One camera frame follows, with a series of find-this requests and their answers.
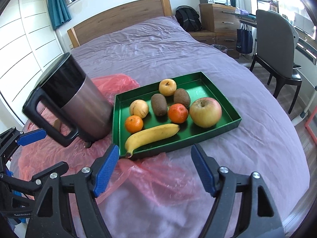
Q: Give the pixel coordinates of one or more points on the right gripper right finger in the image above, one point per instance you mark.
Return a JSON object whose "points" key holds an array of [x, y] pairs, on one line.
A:
{"points": [[258, 215]]}

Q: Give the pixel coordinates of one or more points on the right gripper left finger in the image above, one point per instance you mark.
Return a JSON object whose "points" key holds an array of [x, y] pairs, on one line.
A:
{"points": [[52, 217]]}

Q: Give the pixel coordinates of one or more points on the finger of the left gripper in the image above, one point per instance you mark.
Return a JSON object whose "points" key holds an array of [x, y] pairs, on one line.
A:
{"points": [[37, 181], [12, 138]]}

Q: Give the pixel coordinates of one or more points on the steel black electric kettle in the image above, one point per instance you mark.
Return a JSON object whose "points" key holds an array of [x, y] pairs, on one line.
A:
{"points": [[66, 90]]}

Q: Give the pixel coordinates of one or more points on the large red-green apple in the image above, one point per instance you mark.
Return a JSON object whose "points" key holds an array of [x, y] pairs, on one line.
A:
{"points": [[205, 112]]}

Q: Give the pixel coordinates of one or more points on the yellow banana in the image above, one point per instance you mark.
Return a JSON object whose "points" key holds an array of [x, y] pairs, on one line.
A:
{"points": [[148, 136]]}

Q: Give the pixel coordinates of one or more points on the orange mandarin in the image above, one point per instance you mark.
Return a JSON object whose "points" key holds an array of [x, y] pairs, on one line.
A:
{"points": [[133, 124], [178, 113]]}

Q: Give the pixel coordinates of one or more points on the green tray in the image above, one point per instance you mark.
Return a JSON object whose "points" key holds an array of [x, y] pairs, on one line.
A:
{"points": [[198, 85]]}

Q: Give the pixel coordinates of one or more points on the round yellow scarred fruit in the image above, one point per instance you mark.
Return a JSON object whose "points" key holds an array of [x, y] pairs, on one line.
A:
{"points": [[140, 108]]}

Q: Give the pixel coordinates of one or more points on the small yellow apple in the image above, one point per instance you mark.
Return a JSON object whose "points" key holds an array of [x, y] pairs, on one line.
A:
{"points": [[167, 87]]}

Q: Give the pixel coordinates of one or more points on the large brown kiwi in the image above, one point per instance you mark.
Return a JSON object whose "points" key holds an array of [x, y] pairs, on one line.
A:
{"points": [[57, 125]]}

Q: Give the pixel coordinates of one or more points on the grey purple bedspread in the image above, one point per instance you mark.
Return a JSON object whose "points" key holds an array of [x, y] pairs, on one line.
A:
{"points": [[265, 140]]}

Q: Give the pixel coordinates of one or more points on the pink plastic sheet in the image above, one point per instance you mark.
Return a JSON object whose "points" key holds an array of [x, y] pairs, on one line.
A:
{"points": [[148, 178]]}

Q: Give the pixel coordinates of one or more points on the white wardrobe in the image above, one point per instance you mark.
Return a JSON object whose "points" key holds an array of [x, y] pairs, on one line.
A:
{"points": [[28, 46]]}

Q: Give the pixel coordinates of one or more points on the teal curtain left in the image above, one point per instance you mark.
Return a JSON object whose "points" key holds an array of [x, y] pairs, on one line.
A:
{"points": [[58, 13]]}

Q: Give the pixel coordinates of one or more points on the mesh waste bin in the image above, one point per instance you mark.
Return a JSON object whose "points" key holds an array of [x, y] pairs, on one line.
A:
{"points": [[221, 48]]}

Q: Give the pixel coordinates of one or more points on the navy tote bag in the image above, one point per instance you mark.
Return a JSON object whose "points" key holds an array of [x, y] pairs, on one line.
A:
{"points": [[244, 44]]}

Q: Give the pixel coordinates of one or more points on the grey office chair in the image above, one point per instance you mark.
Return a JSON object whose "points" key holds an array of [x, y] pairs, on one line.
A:
{"points": [[276, 42]]}

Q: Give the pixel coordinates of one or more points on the wooden drawer cabinet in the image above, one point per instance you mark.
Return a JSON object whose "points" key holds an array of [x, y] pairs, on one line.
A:
{"points": [[219, 27]]}

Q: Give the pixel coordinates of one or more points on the black backpack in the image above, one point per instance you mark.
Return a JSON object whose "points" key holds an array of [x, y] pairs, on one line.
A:
{"points": [[188, 18]]}

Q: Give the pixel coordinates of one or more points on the wooden headboard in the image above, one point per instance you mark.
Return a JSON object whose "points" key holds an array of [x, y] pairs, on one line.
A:
{"points": [[118, 18]]}

